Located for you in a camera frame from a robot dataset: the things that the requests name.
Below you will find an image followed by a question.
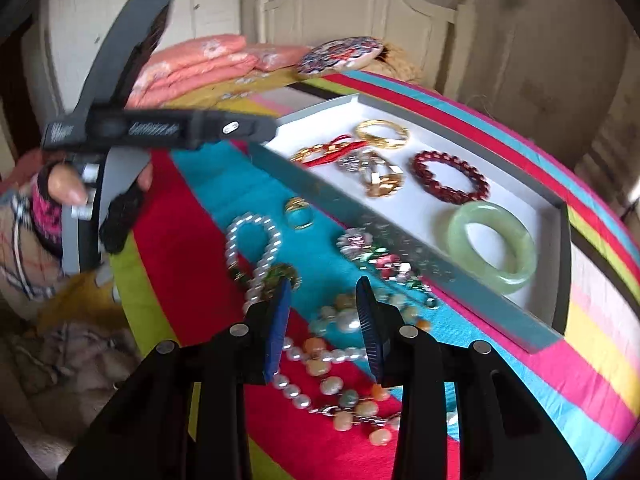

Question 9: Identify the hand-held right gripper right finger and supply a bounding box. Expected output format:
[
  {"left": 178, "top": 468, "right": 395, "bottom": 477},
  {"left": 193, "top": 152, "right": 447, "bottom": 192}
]
[{"left": 354, "top": 276, "right": 586, "bottom": 480}]

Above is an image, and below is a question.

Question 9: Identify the green gold brooch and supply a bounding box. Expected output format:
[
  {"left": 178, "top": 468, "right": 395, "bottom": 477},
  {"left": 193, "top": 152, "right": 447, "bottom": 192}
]
[{"left": 260, "top": 262, "right": 303, "bottom": 293}]

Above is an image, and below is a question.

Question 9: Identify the white wooden headboard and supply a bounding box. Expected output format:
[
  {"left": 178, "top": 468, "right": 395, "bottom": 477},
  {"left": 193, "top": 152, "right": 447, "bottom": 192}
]
[{"left": 255, "top": 0, "right": 476, "bottom": 93}]

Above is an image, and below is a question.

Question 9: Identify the crystal stone bracelet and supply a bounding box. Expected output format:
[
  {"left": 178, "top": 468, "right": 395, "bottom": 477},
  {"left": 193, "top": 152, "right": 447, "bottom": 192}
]
[{"left": 370, "top": 255, "right": 441, "bottom": 311}]

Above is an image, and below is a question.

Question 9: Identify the white pearl necklace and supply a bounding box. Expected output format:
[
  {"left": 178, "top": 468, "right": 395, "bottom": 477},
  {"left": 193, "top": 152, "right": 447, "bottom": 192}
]
[{"left": 225, "top": 212, "right": 371, "bottom": 413}]

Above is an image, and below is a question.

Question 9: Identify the pastel stone bead necklace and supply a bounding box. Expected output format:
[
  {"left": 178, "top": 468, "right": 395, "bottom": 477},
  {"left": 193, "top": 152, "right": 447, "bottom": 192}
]
[{"left": 305, "top": 292, "right": 433, "bottom": 446}]

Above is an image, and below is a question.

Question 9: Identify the round patterned cushion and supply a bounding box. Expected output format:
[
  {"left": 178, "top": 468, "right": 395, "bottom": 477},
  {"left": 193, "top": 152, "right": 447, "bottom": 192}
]
[{"left": 295, "top": 36, "right": 385, "bottom": 80}]

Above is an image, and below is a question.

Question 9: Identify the pink folded quilt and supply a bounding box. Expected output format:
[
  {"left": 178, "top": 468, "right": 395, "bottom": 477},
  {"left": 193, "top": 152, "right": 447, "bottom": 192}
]
[{"left": 125, "top": 34, "right": 261, "bottom": 108}]

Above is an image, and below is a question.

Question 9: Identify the gold bangle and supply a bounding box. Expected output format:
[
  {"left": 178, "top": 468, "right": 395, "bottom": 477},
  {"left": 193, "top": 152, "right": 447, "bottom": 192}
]
[{"left": 354, "top": 119, "right": 411, "bottom": 150}]

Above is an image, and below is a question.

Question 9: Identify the yellow floral sheet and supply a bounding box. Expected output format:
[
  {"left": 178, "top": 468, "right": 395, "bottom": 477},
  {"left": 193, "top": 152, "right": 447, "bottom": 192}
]
[{"left": 210, "top": 67, "right": 321, "bottom": 106}]

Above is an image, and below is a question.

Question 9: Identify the gold ring with green stone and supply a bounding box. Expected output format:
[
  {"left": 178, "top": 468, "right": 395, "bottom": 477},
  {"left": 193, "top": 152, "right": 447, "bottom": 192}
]
[{"left": 284, "top": 197, "right": 316, "bottom": 232}]

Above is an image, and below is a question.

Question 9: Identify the red cord bracelet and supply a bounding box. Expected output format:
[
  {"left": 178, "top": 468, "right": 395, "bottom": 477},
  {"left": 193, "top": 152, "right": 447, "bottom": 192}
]
[{"left": 290, "top": 134, "right": 368, "bottom": 168}]

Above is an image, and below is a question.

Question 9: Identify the grey cardboard box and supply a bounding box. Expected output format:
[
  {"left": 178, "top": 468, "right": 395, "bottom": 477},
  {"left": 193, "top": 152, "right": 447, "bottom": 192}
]
[{"left": 248, "top": 92, "right": 573, "bottom": 356}]

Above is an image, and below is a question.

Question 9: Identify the person's left hand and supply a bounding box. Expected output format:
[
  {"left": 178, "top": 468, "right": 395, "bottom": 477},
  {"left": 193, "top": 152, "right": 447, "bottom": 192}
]
[{"left": 30, "top": 157, "right": 153, "bottom": 256}]

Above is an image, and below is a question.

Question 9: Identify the colourful striped bedsheet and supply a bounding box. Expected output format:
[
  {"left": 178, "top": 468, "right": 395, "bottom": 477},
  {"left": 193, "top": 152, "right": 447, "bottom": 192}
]
[{"left": 107, "top": 72, "right": 640, "bottom": 480}]

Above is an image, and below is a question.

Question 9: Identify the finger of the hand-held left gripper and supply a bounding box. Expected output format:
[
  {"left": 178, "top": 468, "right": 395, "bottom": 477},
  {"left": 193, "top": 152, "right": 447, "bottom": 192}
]
[{"left": 82, "top": 0, "right": 177, "bottom": 111}]

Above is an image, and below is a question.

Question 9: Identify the green jade bangle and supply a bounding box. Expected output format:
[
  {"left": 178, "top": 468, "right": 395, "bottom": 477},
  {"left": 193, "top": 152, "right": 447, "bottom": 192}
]
[{"left": 446, "top": 201, "right": 538, "bottom": 295}]

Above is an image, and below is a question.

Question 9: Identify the white wardrobe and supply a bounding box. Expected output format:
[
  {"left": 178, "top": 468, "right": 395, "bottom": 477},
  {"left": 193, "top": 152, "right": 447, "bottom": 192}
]
[{"left": 22, "top": 0, "right": 241, "bottom": 126}]

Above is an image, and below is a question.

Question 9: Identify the silver flower brooch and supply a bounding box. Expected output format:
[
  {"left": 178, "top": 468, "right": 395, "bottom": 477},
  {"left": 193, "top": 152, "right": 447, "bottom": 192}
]
[{"left": 336, "top": 227, "right": 388, "bottom": 261}]

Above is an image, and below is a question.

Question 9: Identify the beige crumpled cloth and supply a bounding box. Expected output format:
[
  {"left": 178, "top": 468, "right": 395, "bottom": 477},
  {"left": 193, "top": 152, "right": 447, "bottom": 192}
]
[{"left": 0, "top": 310, "right": 146, "bottom": 466}]

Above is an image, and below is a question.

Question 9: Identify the silver rhinestone brooch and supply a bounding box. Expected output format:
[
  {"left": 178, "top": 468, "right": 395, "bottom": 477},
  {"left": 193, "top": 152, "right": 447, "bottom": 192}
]
[{"left": 337, "top": 150, "right": 396, "bottom": 181}]

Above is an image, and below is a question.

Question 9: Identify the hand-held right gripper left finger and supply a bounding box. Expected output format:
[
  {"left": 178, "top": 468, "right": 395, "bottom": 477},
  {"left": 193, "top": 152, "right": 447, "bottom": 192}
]
[{"left": 56, "top": 276, "right": 293, "bottom": 480}]

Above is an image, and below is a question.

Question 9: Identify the pink floral pillow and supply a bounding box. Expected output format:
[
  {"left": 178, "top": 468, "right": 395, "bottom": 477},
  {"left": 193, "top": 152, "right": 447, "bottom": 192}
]
[{"left": 245, "top": 42, "right": 326, "bottom": 72}]

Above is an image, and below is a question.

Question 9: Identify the dark red bead bracelet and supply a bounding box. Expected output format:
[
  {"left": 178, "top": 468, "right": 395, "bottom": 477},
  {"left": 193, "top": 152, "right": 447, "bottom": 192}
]
[{"left": 410, "top": 150, "right": 493, "bottom": 205}]

